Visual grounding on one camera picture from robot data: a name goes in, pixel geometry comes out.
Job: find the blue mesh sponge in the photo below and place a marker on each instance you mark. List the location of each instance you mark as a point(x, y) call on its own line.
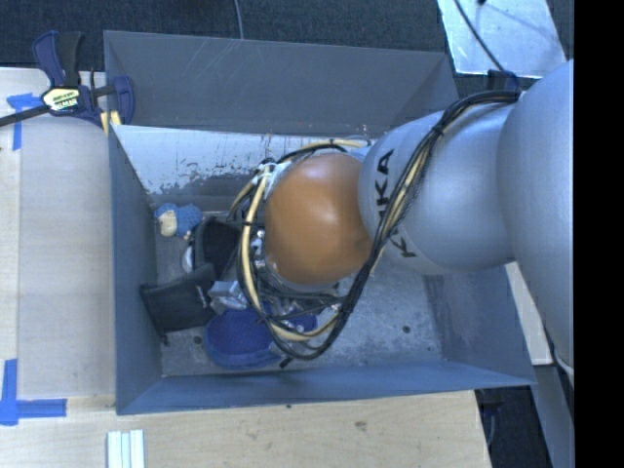
point(236, 337)

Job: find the black fabric pouch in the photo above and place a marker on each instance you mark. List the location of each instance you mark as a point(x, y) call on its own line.
point(178, 302)

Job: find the blue and cream toy figure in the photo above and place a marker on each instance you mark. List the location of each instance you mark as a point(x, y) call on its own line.
point(178, 216)

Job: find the pale wood board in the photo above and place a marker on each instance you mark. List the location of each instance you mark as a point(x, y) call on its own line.
point(63, 261)

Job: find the grey metal bin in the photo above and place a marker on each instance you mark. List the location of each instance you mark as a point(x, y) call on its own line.
point(273, 86)

